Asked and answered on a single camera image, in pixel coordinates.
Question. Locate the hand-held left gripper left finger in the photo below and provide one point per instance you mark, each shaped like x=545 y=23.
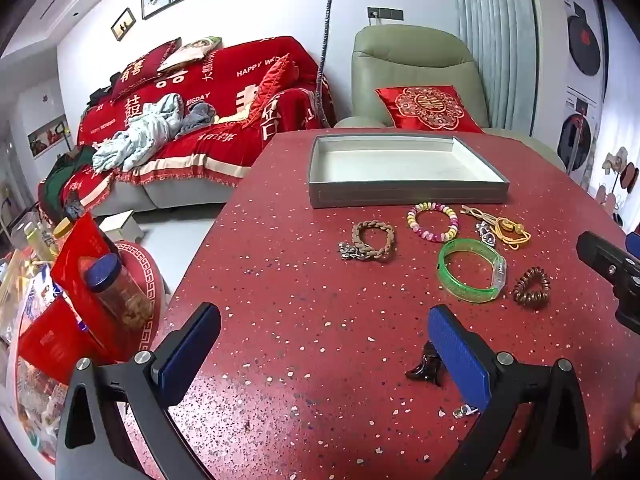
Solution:
x=192 y=342

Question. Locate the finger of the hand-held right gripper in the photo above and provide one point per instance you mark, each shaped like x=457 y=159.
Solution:
x=631 y=307
x=602 y=255

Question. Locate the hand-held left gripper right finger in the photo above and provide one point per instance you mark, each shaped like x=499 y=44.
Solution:
x=457 y=360

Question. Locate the black claw hair clip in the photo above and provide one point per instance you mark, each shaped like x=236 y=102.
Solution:
x=425 y=367

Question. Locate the green translucent bangle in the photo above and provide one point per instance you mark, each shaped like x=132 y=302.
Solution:
x=467 y=294

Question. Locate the silver heart brooch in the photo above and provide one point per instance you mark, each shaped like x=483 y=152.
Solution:
x=484 y=232

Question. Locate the silver rhinestone barrette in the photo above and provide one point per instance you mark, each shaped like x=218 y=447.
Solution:
x=350 y=251

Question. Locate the grey jewelry tray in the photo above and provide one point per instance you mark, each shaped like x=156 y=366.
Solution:
x=400 y=162

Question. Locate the small silver trinket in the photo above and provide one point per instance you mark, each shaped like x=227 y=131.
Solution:
x=466 y=411

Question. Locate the round red stool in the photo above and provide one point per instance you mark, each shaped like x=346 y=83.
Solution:
x=150 y=270

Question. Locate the jar with blue lid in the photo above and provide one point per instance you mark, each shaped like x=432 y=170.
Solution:
x=117 y=292

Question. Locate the beige hair clip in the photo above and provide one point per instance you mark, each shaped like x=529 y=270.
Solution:
x=472 y=210

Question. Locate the white box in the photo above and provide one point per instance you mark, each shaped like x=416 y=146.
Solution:
x=120 y=225

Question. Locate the red gift bag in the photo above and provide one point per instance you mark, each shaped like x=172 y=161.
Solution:
x=82 y=245

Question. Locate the grey sofa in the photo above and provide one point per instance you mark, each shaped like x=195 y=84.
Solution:
x=170 y=196

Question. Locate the green cloth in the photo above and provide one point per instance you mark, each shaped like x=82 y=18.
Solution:
x=57 y=185

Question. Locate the light blue clothing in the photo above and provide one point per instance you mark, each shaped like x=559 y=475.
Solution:
x=137 y=135

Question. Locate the grey clothing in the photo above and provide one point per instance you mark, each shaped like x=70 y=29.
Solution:
x=197 y=115

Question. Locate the red embroidered cushion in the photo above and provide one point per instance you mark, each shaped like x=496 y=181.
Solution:
x=427 y=109

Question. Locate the grey pleated curtain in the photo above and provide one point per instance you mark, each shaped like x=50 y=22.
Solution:
x=495 y=35

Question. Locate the red covered sofa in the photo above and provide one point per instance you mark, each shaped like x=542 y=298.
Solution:
x=220 y=95

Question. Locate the red satin pillow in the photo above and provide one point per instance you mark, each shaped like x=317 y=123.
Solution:
x=272 y=85

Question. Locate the green leather armchair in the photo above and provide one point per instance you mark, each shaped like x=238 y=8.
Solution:
x=410 y=60

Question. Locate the red pillow with characters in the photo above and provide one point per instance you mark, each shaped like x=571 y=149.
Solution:
x=142 y=72

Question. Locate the printed figure pillow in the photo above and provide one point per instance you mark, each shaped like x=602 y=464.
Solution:
x=192 y=52

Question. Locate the gooseneck phone holder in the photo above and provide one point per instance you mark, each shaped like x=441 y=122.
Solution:
x=326 y=50

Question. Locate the white wall poster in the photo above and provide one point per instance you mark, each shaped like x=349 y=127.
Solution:
x=575 y=130

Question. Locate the round dark wall poster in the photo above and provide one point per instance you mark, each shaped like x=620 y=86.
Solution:
x=584 y=42

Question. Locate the landscape wall picture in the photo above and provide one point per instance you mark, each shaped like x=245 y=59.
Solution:
x=49 y=136

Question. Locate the black wall socket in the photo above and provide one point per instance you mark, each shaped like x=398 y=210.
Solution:
x=385 y=14

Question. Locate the small black picture frame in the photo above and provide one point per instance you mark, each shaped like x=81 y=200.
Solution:
x=123 y=24

